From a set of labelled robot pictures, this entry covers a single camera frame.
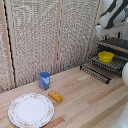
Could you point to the beige woven folding screen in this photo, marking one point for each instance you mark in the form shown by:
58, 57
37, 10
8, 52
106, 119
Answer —
36, 36

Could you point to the orange butter box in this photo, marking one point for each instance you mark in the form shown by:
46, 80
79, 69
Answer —
55, 96

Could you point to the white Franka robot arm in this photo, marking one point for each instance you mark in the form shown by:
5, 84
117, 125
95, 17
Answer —
113, 13

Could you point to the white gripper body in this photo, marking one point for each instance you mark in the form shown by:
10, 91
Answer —
115, 30

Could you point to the blue mug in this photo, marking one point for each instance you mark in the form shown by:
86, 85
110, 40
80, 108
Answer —
44, 80

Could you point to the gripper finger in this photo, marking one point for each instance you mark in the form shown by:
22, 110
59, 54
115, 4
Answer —
125, 35
106, 37

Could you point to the yellow bowl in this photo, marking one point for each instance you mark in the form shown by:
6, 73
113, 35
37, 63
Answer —
106, 57

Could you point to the white floral rim plate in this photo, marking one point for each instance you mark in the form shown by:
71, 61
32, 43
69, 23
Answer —
30, 110

